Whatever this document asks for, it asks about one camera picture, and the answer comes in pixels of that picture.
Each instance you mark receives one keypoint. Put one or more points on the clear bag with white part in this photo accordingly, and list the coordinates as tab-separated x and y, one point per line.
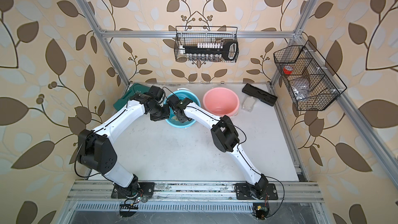
248	103

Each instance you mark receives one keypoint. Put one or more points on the black wire basket back wall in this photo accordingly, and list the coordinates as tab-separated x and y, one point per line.
188	35

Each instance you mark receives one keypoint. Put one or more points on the black socket set holder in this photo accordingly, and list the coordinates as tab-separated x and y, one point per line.
223	51

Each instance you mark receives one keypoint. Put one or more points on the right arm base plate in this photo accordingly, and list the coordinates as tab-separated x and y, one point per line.
245	191

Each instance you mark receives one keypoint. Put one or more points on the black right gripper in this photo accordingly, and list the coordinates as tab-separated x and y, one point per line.
181	120

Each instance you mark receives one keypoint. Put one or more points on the green tool case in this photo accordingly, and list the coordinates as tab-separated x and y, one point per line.
133	89

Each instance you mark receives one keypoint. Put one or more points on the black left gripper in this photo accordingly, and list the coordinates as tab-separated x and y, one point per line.
166	114

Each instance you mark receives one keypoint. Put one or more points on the black plastic tray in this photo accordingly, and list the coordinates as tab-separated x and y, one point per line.
260	94

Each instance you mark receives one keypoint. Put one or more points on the black wire basket right wall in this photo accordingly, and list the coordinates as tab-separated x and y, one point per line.
325	84

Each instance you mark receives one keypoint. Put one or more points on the blue plastic bucket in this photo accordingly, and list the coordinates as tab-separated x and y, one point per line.
182	94

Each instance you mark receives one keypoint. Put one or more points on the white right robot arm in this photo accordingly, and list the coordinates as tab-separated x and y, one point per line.
225	137

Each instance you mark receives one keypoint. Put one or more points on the clear plastic bag in basket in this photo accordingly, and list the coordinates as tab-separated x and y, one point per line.
301	89

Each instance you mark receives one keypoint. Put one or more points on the pink plastic bucket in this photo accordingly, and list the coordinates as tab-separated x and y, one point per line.
221	101

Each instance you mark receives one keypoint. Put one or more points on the black wire basket wall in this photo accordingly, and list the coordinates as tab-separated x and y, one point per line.
325	84
188	35

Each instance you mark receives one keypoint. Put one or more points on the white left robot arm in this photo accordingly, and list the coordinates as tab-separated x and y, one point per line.
96	148

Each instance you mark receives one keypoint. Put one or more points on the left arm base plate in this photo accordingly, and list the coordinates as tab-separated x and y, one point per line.
135	189

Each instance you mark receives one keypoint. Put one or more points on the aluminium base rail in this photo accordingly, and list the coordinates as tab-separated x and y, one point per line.
190	196

